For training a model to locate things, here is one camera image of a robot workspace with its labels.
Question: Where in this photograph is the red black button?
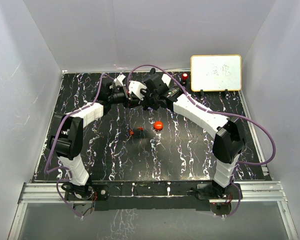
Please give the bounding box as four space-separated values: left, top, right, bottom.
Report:
181 72 188 86

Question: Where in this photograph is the white whiteboard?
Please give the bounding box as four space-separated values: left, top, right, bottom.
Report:
190 54 242 92

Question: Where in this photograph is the white box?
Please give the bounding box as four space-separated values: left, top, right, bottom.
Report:
161 73 171 87

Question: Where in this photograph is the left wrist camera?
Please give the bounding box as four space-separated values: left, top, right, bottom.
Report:
113 74 126 87

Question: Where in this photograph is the aluminium rail frame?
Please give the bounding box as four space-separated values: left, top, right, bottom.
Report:
8 180 299 240

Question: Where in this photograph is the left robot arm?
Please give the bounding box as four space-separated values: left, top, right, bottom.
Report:
48 82 144 200

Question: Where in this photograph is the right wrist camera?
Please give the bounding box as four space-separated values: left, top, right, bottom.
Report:
128 80 147 101

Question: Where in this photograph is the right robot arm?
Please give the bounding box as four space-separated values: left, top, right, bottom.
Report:
138 73 246 199

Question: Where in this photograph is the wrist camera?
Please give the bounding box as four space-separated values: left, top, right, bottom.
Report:
113 74 126 87
128 80 147 101

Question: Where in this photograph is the blue black tool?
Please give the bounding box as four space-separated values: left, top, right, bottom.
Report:
149 67 156 75

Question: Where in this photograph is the orange earbud case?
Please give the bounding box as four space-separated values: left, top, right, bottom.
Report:
153 121 164 131

